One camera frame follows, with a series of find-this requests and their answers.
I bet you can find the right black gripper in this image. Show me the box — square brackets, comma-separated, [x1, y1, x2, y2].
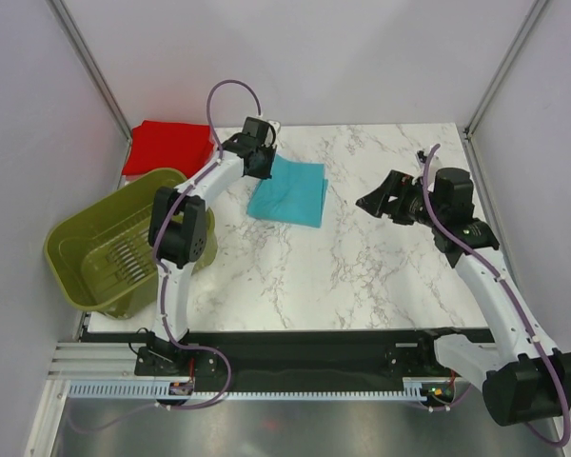
[357, 169, 445, 229]

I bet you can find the teal t shirt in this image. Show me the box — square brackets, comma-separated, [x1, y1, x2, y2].
[246, 155, 328, 229]

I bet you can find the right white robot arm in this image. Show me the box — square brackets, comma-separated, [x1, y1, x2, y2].
[356, 168, 571, 426]

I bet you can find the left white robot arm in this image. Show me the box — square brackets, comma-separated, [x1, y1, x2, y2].
[147, 117, 277, 374]

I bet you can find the folded red t shirt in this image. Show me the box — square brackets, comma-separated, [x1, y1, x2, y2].
[122, 120, 214, 177]

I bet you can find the olive green plastic basket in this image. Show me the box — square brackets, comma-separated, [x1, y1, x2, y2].
[43, 168, 219, 318]

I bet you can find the right aluminium frame post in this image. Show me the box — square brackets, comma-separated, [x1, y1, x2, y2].
[463, 0, 552, 139]

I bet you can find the aluminium frame post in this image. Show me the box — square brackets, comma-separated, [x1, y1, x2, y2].
[47, 0, 135, 141]
[463, 0, 552, 139]

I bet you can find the left aluminium frame post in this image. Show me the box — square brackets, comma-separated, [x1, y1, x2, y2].
[47, 0, 135, 141]

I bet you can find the aluminium rail profile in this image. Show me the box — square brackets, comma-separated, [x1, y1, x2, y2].
[47, 340, 139, 380]

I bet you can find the white slotted cable duct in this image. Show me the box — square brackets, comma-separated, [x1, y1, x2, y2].
[68, 379, 448, 402]

